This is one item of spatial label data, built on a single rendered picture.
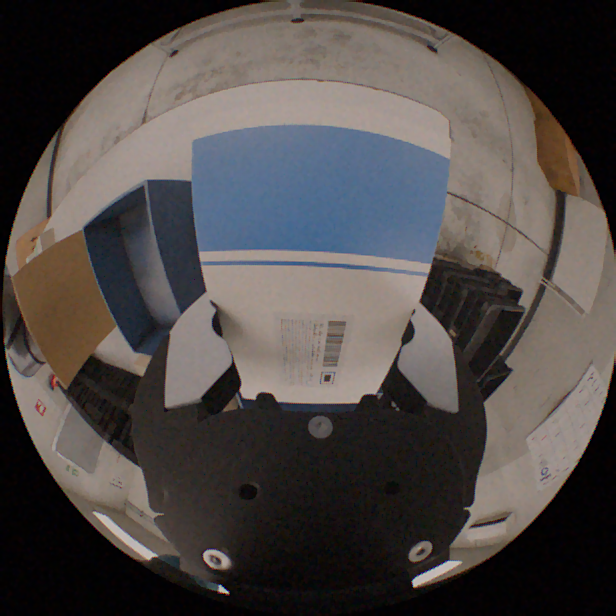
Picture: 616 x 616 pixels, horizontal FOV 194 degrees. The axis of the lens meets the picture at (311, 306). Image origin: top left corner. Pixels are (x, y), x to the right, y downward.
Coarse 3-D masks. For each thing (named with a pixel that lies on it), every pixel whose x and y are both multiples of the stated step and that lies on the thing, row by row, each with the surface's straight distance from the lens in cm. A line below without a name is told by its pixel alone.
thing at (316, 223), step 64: (256, 128) 9; (320, 128) 9; (384, 128) 9; (192, 192) 10; (256, 192) 8; (320, 192) 8; (384, 192) 9; (256, 256) 9; (320, 256) 8; (384, 256) 9; (256, 320) 10; (320, 320) 10; (384, 320) 11; (256, 384) 15; (320, 384) 14
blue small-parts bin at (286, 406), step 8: (240, 392) 28; (376, 392) 26; (240, 400) 28; (248, 400) 34; (288, 408) 38; (296, 408) 38; (304, 408) 38; (312, 408) 38; (320, 408) 39; (328, 408) 39; (336, 408) 39; (344, 408) 40; (352, 408) 37
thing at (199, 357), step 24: (192, 312) 10; (216, 312) 10; (192, 336) 8; (216, 336) 8; (168, 360) 8; (192, 360) 7; (216, 360) 7; (168, 384) 7; (192, 384) 7; (216, 384) 6; (240, 384) 8; (168, 408) 7; (216, 408) 7
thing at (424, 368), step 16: (416, 320) 10; (432, 320) 11; (416, 336) 9; (432, 336) 9; (448, 336) 10; (400, 352) 8; (416, 352) 8; (432, 352) 8; (448, 352) 9; (400, 368) 7; (416, 368) 7; (432, 368) 8; (448, 368) 8; (400, 384) 7; (416, 384) 7; (432, 384) 7; (448, 384) 8; (400, 400) 8; (416, 400) 7; (432, 400) 7; (448, 400) 7
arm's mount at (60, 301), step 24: (72, 240) 45; (48, 264) 43; (72, 264) 44; (24, 288) 42; (48, 288) 42; (72, 288) 44; (96, 288) 46; (24, 312) 42; (48, 312) 42; (72, 312) 43; (96, 312) 46; (48, 336) 42; (72, 336) 44; (96, 336) 46; (48, 360) 43; (72, 360) 44
